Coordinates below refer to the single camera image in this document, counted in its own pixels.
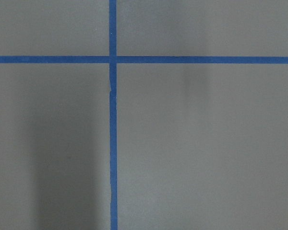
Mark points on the vertical blue tape line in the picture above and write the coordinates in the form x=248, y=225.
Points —
x=113, y=113

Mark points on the horizontal blue tape line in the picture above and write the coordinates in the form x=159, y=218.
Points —
x=144, y=59

